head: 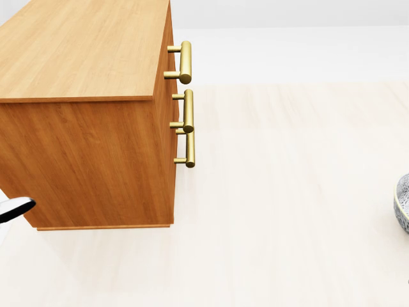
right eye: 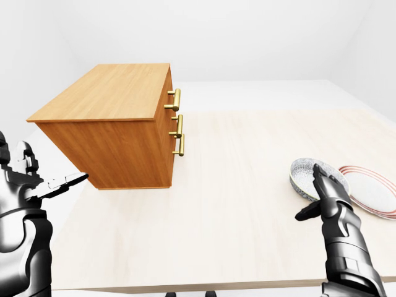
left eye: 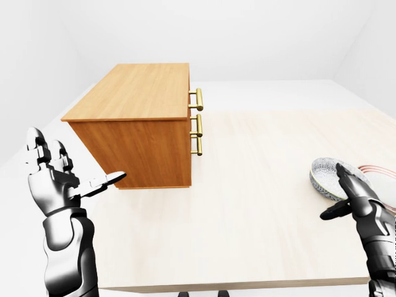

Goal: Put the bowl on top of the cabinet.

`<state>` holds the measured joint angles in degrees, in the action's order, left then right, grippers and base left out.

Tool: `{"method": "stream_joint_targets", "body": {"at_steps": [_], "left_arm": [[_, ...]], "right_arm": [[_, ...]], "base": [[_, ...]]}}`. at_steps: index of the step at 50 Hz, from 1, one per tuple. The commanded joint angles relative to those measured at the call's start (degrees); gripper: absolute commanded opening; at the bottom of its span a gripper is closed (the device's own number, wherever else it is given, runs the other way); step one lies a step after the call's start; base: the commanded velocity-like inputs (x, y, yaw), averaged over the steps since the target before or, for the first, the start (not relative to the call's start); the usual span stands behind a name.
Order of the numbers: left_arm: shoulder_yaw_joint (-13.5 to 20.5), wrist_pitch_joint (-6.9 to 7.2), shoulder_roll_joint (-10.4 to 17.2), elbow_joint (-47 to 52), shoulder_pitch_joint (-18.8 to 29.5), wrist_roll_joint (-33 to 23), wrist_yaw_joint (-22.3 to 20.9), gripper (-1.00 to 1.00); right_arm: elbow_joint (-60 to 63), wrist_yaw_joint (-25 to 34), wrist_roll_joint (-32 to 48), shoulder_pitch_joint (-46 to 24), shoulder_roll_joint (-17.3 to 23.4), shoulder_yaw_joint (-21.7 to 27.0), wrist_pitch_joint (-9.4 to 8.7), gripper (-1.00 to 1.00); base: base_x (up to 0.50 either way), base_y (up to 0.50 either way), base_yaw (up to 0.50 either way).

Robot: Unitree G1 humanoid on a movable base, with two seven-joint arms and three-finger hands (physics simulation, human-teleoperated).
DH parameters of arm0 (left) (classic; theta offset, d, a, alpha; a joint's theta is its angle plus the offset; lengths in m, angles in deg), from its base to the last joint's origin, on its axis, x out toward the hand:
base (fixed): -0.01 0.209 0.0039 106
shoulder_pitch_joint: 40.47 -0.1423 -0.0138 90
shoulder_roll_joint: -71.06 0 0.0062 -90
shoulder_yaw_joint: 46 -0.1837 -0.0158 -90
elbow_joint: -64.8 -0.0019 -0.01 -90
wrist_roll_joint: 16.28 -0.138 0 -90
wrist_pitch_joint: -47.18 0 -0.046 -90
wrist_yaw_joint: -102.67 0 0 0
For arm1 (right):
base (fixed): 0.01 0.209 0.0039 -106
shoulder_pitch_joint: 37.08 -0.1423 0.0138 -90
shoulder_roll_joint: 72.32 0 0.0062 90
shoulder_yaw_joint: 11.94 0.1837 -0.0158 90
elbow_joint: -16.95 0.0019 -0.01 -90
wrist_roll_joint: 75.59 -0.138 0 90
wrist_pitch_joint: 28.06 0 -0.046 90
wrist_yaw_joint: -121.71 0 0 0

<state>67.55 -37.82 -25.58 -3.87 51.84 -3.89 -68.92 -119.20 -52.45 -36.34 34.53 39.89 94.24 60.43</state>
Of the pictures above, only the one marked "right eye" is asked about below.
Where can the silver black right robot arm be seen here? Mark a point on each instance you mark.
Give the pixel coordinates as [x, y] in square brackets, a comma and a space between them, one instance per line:
[349, 266]

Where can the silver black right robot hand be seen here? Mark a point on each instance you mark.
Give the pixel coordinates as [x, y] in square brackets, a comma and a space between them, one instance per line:
[338, 213]

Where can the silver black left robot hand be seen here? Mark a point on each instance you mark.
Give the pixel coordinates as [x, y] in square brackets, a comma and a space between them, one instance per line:
[21, 191]

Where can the white plate with red rings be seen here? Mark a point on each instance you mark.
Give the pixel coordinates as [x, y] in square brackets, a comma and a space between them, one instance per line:
[371, 191]

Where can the small wooden drawer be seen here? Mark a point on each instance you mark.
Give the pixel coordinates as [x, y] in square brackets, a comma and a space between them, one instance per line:
[167, 126]
[169, 164]

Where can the small black block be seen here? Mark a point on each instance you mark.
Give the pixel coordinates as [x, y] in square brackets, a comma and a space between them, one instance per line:
[170, 294]
[211, 294]

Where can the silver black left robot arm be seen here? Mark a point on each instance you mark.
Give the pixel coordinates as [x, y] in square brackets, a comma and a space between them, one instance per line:
[28, 256]

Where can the large wooden drawer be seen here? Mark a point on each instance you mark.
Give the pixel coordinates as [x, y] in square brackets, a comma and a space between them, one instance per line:
[166, 81]

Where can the black patterned bowl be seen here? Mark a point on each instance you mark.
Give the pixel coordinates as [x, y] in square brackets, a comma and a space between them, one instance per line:
[301, 174]

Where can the wooden cabinet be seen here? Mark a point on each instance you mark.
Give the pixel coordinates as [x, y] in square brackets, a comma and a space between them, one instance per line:
[102, 102]

